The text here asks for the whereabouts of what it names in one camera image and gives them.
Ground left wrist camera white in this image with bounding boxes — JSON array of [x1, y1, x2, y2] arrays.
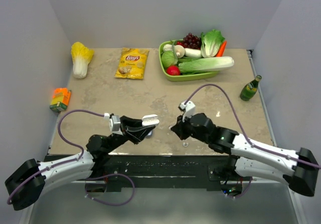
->
[[103, 113, 122, 135]]

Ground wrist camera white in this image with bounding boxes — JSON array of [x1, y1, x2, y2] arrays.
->
[[179, 100, 196, 122], [103, 113, 122, 135]]

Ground white mushroom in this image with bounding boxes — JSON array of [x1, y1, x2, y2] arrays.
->
[[163, 44, 185, 58]]

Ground white earbud charging case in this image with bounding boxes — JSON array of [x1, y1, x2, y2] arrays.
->
[[141, 114, 160, 127]]

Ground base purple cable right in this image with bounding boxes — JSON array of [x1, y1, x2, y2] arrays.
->
[[224, 177, 254, 199]]

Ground green lettuce head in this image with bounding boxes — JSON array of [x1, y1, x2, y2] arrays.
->
[[201, 29, 225, 58]]

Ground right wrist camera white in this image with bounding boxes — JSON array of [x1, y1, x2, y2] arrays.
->
[[179, 100, 196, 122]]

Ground dark red grape bunch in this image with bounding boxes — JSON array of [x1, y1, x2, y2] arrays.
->
[[181, 33, 202, 50]]

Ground round green cabbage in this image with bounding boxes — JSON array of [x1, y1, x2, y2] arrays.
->
[[161, 51, 178, 68]]

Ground orange carrot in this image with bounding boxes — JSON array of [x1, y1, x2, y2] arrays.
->
[[216, 41, 227, 57]]

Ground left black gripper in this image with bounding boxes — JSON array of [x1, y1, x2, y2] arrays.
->
[[105, 116, 155, 153]]

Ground green Perrier bottle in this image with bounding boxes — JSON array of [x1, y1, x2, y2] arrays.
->
[[240, 75, 262, 101]]

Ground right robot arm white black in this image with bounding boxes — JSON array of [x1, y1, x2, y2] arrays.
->
[[171, 113, 319, 197]]

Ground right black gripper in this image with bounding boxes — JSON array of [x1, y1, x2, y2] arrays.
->
[[172, 112, 209, 144]]

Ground green plastic basket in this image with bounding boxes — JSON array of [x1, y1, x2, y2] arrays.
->
[[158, 41, 219, 82]]

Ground yellow napa cabbage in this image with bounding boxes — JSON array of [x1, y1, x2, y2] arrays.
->
[[71, 42, 94, 79]]

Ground white radish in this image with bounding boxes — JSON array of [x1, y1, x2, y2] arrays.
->
[[185, 48, 203, 58]]

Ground yellow Lays chips bag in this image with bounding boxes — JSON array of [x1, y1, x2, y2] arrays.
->
[[114, 48, 149, 80]]

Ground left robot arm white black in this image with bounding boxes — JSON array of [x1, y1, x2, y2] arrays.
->
[[5, 113, 159, 210]]

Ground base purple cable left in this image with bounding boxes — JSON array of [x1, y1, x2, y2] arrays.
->
[[84, 171, 135, 206]]

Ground long green white cabbage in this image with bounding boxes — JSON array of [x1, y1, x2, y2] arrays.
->
[[178, 56, 234, 74]]

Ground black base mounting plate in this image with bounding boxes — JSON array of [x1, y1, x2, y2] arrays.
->
[[44, 155, 249, 192]]

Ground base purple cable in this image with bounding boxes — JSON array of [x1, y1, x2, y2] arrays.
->
[[84, 171, 135, 206], [224, 177, 254, 199]]

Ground orange juice carton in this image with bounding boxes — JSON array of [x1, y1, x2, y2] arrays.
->
[[50, 88, 72, 112]]

